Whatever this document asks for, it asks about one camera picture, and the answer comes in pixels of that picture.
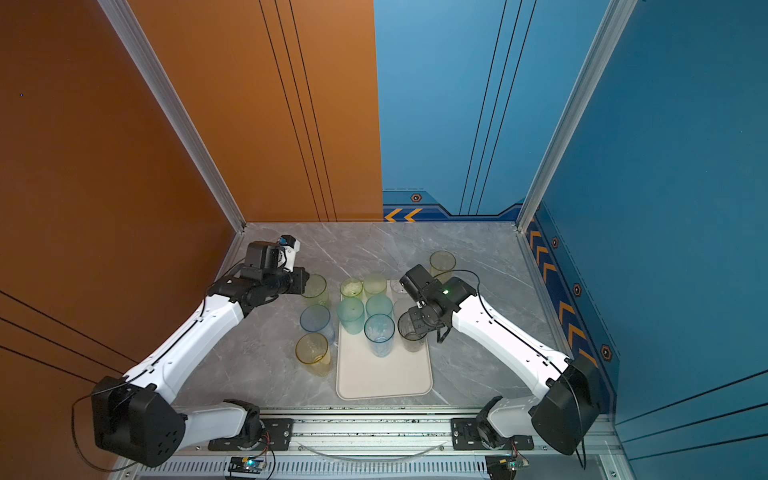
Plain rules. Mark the aluminium corner post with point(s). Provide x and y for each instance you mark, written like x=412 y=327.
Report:
x=126 y=25
x=609 y=32

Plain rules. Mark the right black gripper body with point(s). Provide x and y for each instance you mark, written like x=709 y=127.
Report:
x=422 y=322

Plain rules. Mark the tall green clear cup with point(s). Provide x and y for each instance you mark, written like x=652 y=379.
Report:
x=316 y=291

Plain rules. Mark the dark smoke grey cup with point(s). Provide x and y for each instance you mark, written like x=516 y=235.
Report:
x=412 y=341

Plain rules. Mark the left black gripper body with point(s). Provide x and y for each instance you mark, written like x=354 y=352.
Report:
x=292 y=283

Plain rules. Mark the tall blue clear cup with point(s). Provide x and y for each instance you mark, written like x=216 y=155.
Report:
x=317 y=318

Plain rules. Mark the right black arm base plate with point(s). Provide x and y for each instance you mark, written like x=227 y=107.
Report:
x=466 y=436

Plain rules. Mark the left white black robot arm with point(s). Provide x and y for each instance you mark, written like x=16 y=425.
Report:
x=134 y=416

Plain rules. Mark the right aluminium corner post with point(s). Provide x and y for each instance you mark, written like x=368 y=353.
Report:
x=609 y=32

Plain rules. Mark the amber yellow cup right back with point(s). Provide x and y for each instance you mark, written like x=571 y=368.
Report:
x=442 y=264

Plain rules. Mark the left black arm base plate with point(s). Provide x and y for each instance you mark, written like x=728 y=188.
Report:
x=273 y=434

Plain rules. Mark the right green circuit board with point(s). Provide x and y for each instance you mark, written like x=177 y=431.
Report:
x=505 y=467

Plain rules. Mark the small green clear glass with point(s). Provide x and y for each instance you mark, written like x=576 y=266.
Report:
x=352 y=288

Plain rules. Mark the tall grey-blue cup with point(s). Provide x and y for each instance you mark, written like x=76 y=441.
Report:
x=379 y=329

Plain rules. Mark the left aluminium corner post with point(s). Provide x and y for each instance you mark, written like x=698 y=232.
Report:
x=126 y=25

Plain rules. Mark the white rectangular plastic tray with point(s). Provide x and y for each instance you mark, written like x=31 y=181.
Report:
x=363 y=376

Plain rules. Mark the left green circuit board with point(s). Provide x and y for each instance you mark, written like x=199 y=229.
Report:
x=247 y=467

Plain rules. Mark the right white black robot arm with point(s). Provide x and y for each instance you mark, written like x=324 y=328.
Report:
x=565 y=397

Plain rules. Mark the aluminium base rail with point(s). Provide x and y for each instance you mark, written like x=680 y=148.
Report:
x=389 y=443

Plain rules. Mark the yellow cup left front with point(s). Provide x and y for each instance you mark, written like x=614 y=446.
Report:
x=312 y=350

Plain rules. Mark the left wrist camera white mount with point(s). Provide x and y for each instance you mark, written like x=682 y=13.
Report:
x=279 y=255

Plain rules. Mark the green dotted textured cup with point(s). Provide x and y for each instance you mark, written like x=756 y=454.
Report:
x=375 y=284

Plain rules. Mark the green circuit board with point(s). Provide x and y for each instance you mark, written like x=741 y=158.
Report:
x=505 y=467
x=247 y=467

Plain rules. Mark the teal cup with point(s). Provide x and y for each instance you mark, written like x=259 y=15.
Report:
x=351 y=315
x=379 y=304

